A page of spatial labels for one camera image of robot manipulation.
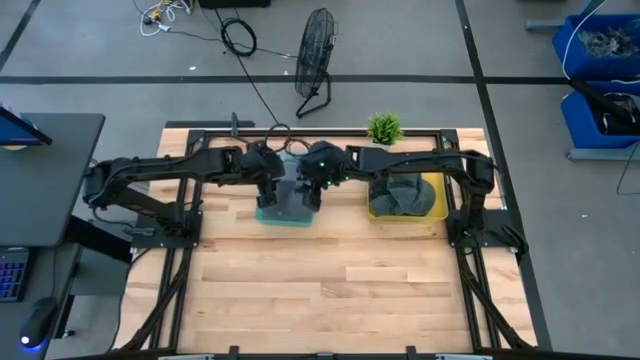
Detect computer monitor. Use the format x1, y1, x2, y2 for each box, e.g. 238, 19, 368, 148
0, 104, 54, 147

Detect blue storage bins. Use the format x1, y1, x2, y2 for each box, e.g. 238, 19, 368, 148
524, 0, 640, 162

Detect black floor fan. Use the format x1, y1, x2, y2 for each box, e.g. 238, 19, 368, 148
293, 7, 339, 120

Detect coiled black cable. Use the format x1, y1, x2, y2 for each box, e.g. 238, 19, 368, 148
219, 17, 259, 58

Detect black cabinet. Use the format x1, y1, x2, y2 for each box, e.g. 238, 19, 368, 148
198, 0, 272, 10

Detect yellow plastic tray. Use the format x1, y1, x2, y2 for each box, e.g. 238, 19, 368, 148
367, 172, 450, 224

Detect grey cap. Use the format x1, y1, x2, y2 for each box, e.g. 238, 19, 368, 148
369, 172, 437, 218
272, 169, 309, 217

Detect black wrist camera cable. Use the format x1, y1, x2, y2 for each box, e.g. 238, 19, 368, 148
263, 122, 293, 154

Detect green artificial plant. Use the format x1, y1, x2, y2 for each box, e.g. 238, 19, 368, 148
367, 112, 404, 146

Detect blue plastic bin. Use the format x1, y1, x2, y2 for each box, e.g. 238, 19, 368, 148
551, 13, 640, 81
559, 82, 640, 150

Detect black computer mouse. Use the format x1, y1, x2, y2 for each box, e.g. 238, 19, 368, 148
18, 296, 59, 350

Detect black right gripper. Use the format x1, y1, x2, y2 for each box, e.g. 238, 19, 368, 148
297, 141, 351, 212

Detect thin black cable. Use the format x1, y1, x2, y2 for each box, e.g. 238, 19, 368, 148
213, 6, 282, 127

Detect black keyboard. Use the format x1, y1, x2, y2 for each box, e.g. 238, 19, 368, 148
0, 247, 31, 304

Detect white cable bundle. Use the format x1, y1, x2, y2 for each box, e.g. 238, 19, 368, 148
138, 0, 194, 37

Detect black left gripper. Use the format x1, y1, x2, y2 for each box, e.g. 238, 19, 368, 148
242, 142, 286, 209

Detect black desk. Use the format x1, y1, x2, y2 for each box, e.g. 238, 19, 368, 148
0, 243, 85, 360
0, 112, 107, 249

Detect teal plastic tray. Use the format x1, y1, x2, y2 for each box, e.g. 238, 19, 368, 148
254, 149, 316, 229

